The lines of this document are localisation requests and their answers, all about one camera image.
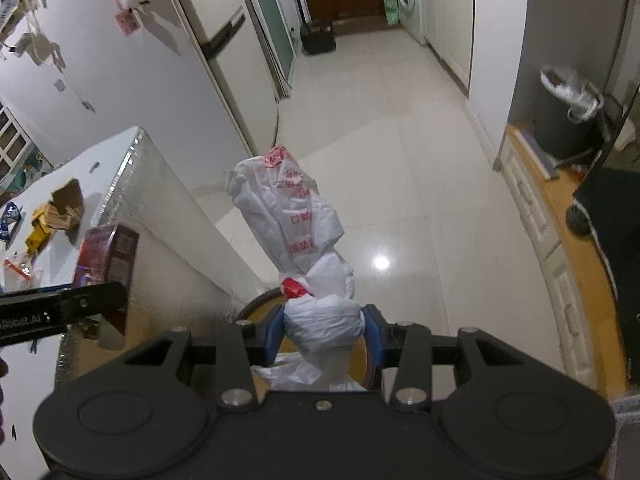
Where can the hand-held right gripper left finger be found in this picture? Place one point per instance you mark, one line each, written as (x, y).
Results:
(272, 342)

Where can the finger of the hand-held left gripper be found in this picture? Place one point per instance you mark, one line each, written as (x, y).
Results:
(95, 302)

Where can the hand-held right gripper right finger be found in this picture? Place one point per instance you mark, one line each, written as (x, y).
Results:
(375, 342)

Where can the brown-rimmed round trash bin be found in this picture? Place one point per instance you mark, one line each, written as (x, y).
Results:
(256, 312)

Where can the clear plastic bag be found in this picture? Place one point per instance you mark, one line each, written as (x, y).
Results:
(22, 275)

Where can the red cardboard box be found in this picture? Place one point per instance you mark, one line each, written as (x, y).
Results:
(107, 255)

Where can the yellow packet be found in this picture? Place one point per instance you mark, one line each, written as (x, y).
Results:
(39, 232)

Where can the white plastic bag red print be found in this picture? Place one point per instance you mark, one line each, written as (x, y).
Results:
(300, 210)

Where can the dark grey trash can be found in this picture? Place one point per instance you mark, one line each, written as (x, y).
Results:
(552, 125)

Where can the white table with foil side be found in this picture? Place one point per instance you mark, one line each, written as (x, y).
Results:
(165, 220)

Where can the brown cardboard piece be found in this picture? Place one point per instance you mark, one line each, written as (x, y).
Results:
(67, 197)

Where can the white drawer cabinet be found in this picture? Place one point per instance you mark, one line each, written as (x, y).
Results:
(535, 215)

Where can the wooden countertop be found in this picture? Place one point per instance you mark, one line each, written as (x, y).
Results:
(575, 280)

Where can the round black object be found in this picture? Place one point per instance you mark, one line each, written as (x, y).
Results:
(580, 219)

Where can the grey flat book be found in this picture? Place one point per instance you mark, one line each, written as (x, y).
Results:
(542, 157)

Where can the white refrigerator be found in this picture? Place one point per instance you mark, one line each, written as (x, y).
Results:
(235, 85)

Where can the black cloth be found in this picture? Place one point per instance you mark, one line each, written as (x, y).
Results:
(615, 210)

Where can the pink card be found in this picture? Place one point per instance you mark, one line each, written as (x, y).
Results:
(126, 23)

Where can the black storage box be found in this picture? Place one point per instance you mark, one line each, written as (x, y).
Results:
(318, 37)

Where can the frosted glass door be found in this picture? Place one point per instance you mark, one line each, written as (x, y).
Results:
(272, 15)

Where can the white tall cabinets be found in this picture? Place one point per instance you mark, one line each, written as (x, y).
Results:
(450, 15)

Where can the green bag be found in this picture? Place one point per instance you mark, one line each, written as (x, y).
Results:
(391, 5)

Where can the white framed wall cabinet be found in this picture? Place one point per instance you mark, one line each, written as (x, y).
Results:
(10, 140)

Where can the hanging paper wall ornament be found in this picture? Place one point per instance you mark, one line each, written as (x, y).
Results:
(35, 46)

